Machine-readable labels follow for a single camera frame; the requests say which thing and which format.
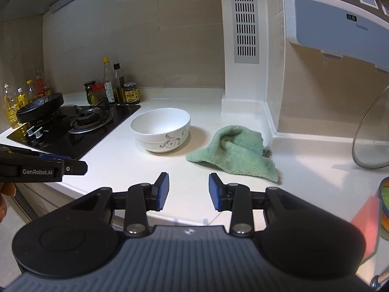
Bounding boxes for grey ventilation grille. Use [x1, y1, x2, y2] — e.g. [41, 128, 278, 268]
[231, 0, 259, 64]

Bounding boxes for dark green-label jar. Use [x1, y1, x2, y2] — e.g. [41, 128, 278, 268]
[84, 81, 96, 105]

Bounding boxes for glass pot lid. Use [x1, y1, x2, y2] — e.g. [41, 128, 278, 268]
[352, 87, 388, 169]

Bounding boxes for yellow cooking oil bottle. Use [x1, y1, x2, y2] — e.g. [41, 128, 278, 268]
[4, 82, 21, 128]

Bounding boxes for red-label seasoning bottle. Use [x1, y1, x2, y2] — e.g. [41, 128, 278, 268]
[35, 69, 48, 96]

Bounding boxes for colourful stacked bowls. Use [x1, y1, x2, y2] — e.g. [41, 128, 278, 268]
[377, 177, 388, 241]

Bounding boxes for dark soy sauce bottle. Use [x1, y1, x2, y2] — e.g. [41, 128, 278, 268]
[113, 63, 125, 103]

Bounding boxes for white ceramic bowl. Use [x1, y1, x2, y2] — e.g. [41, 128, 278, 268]
[131, 108, 191, 153]

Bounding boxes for yellow-label sauce jar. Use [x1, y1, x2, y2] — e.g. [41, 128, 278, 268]
[123, 81, 141, 104]

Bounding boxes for person's left hand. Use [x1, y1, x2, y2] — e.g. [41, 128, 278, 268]
[0, 182, 16, 223]

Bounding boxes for red-lid chili jar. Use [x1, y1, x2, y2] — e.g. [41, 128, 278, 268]
[91, 83, 106, 105]

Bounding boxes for black gas stove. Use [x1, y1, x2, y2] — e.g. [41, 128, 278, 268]
[7, 105, 140, 160]

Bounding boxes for black frying pan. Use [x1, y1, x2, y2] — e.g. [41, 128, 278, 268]
[17, 92, 64, 123]

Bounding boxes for green microfiber cloth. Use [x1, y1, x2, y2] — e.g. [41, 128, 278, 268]
[186, 125, 280, 183]

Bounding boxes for small yellow oil bottle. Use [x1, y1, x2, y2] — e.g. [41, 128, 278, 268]
[17, 87, 29, 108]

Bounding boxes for pink cutting board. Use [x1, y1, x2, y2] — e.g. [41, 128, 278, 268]
[351, 196, 381, 263]

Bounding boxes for clear yellow-cap vinegar bottle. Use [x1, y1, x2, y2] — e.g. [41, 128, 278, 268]
[103, 57, 116, 104]

